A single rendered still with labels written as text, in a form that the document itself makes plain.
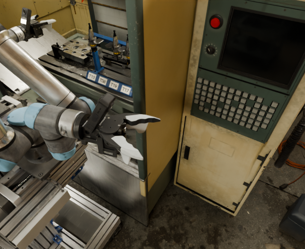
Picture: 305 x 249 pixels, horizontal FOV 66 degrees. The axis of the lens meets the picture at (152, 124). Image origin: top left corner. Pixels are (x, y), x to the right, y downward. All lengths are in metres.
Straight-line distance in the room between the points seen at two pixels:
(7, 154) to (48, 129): 0.31
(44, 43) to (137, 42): 2.24
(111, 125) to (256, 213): 1.94
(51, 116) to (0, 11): 2.29
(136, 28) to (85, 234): 1.56
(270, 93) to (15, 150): 1.08
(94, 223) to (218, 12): 1.63
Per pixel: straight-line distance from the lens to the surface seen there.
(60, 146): 0.73
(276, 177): 2.65
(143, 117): 0.62
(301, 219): 2.19
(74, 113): 0.64
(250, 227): 2.30
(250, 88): 1.21
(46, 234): 1.86
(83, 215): 2.03
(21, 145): 0.98
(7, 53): 0.80
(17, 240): 1.11
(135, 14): 0.77
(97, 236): 1.92
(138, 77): 0.87
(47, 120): 0.66
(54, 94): 0.79
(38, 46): 2.95
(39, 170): 1.12
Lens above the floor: 2.01
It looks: 46 degrees down
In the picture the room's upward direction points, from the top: straight up
